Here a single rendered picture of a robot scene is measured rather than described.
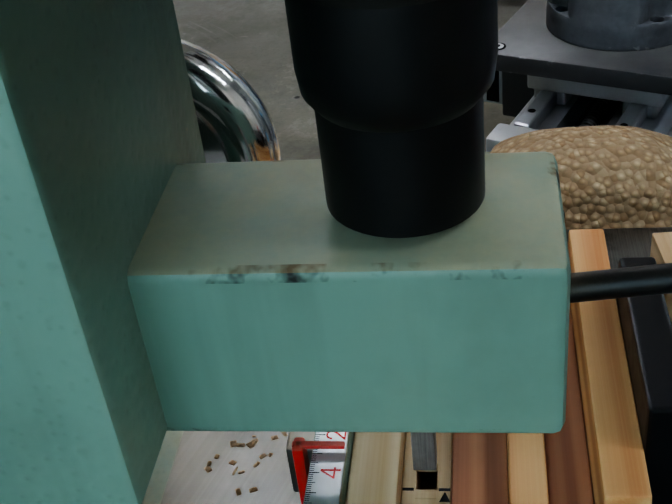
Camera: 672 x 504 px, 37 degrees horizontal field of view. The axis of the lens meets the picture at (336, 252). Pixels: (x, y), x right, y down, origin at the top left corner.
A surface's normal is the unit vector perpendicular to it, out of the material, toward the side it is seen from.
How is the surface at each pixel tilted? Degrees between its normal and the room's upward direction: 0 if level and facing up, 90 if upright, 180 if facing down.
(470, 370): 90
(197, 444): 0
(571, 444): 0
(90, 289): 90
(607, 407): 0
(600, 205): 73
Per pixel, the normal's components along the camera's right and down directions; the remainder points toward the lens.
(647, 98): -0.50, 0.54
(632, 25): -0.12, 0.31
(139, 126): 0.99, -0.02
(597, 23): -0.53, 0.26
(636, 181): -0.05, -0.27
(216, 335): -0.11, 0.58
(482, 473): -0.11, -0.81
